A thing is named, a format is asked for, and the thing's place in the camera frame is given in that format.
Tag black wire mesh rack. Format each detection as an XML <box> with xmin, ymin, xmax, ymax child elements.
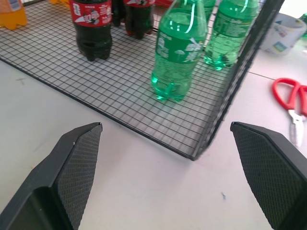
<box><xmin>0</xmin><ymin>0</ymin><xmax>286</xmax><ymax>161</ymax></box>

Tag green soda bottle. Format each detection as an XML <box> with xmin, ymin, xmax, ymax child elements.
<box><xmin>150</xmin><ymin>0</ymin><xmax>208</xmax><ymax>102</ymax></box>
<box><xmin>184</xmin><ymin>0</ymin><xmax>216</xmax><ymax>18</ymax></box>
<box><xmin>203</xmin><ymin>0</ymin><xmax>261</xmax><ymax>71</ymax></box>

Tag red label cola bottle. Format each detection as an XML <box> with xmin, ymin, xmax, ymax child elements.
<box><xmin>111</xmin><ymin>0</ymin><xmax>124</xmax><ymax>27</ymax></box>
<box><xmin>69</xmin><ymin>0</ymin><xmax>113</xmax><ymax>61</ymax></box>
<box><xmin>122</xmin><ymin>0</ymin><xmax>156</xmax><ymax>40</ymax></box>

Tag white printed paper cup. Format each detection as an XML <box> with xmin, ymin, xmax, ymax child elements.
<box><xmin>260</xmin><ymin>12</ymin><xmax>306</xmax><ymax>57</ymax></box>

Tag orange soda bottle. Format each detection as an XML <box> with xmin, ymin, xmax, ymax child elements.
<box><xmin>0</xmin><ymin>0</ymin><xmax>27</xmax><ymax>30</ymax></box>
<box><xmin>49</xmin><ymin>0</ymin><xmax>71</xmax><ymax>8</ymax></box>

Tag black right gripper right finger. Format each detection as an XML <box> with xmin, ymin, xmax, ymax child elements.
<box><xmin>230</xmin><ymin>121</ymin><xmax>307</xmax><ymax>230</ymax></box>

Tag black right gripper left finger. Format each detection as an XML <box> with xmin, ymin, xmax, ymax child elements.
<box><xmin>0</xmin><ymin>122</ymin><xmax>103</xmax><ymax>230</ymax></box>

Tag red handled scissors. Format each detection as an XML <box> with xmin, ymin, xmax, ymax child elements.
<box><xmin>272</xmin><ymin>77</ymin><xmax>307</xmax><ymax>148</ymax></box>

